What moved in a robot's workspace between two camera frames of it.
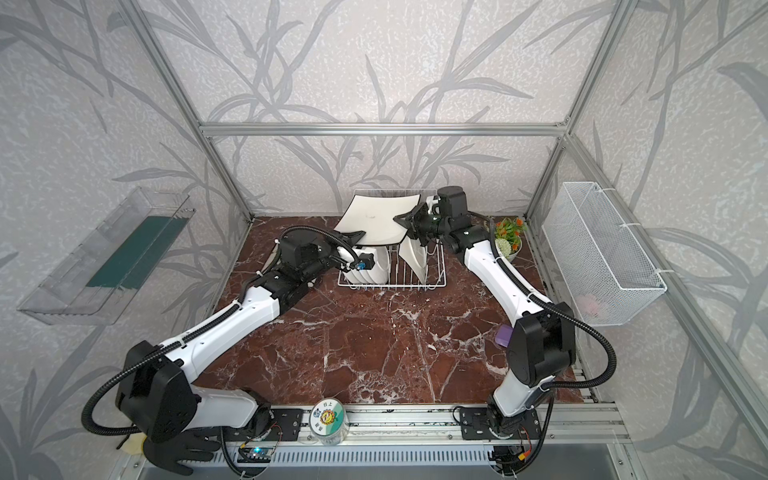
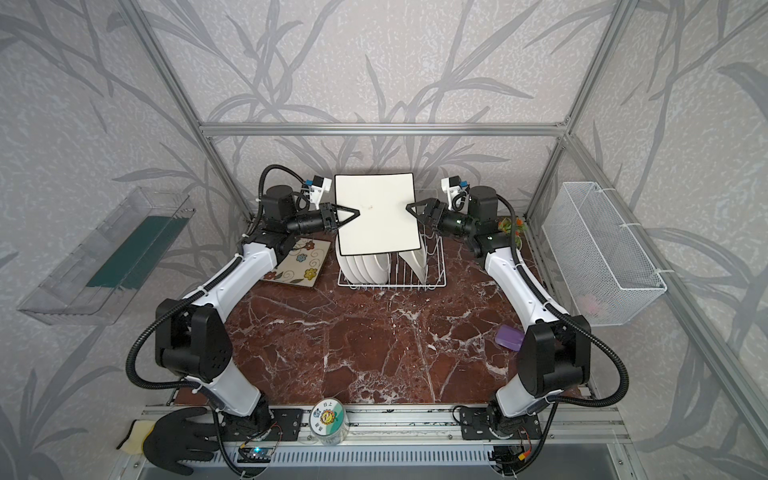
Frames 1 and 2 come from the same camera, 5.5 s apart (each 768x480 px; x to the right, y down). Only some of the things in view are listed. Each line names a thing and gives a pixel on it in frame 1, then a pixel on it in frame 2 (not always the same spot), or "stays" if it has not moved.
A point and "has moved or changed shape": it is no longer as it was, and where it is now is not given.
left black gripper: [346, 253] -> [327, 218]
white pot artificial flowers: [508, 241] stays
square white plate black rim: [373, 215] has moved or changed shape
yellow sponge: [134, 444] stays
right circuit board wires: [509, 459] stays
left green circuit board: [254, 454] stays
